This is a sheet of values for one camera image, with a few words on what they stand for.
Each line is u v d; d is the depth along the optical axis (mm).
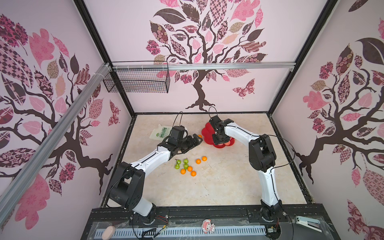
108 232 681
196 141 776
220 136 819
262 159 560
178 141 683
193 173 873
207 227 681
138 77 948
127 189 432
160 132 1059
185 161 921
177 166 896
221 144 947
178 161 918
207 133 1065
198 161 921
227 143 948
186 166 899
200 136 1032
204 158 923
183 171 877
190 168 890
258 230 776
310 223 700
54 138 530
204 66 928
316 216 744
